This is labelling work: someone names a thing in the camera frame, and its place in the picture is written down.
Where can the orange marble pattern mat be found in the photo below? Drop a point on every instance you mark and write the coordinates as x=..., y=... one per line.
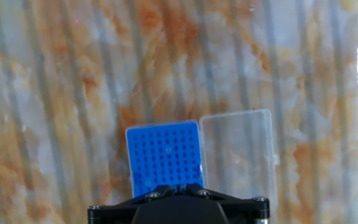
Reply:
x=73, y=93

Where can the blue pipette tip holder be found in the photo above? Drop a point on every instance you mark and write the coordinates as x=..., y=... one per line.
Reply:
x=163, y=161

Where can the clear plastic holder lid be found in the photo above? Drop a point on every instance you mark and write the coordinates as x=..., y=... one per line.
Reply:
x=238, y=155

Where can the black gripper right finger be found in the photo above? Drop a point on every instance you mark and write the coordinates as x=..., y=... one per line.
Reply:
x=194, y=189

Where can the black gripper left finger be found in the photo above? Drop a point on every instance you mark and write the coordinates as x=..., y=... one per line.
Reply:
x=163, y=189

